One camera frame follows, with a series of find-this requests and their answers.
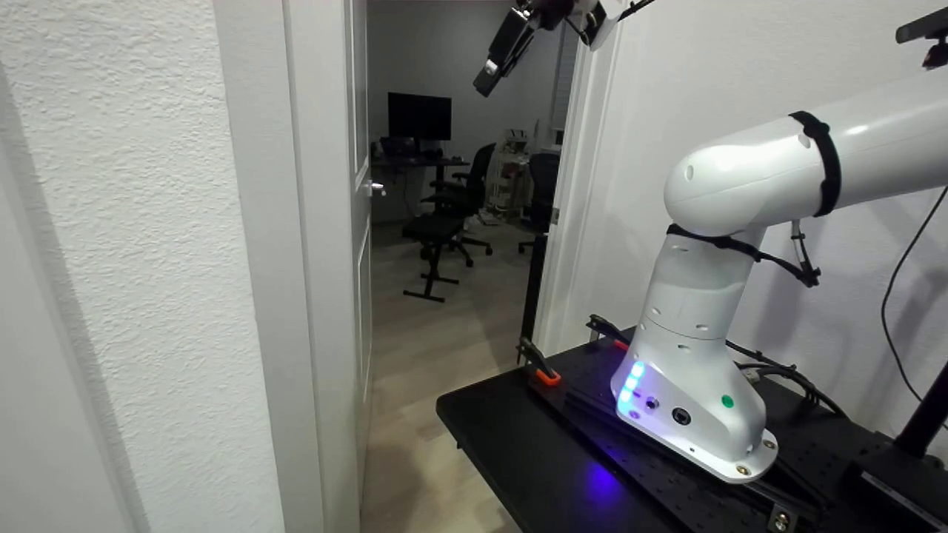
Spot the black stand base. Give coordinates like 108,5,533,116
847,433,948,533

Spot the black computer monitor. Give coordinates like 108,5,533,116
385,88,456,144

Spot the orange black clamp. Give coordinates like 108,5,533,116
515,335,566,390

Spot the white tall cabinet door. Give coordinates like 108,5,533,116
210,0,372,533

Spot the thin black wall cable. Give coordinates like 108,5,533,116
878,181,948,410

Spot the black stand pole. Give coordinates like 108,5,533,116
893,359,948,463

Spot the black upright bar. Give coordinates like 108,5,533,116
518,229,555,350

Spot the dark computer desk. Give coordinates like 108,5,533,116
372,144,475,229

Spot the white plain door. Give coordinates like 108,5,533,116
342,0,381,469

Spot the red black clamp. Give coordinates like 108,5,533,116
584,312,638,359

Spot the black camera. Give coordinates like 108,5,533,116
893,2,948,75

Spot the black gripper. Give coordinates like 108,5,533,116
475,0,582,99

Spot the white cart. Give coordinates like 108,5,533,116
490,121,542,207

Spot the black stool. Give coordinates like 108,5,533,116
400,210,469,309

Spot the black mounting table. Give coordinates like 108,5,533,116
432,328,948,533

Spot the black cable bundle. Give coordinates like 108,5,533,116
727,337,826,411

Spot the black office chair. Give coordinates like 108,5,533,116
515,147,566,257
431,139,501,269

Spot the white door frame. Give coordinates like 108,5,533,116
530,23,627,362

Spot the metal table bracket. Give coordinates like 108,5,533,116
764,500,800,533

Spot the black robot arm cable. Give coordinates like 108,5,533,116
664,106,847,294

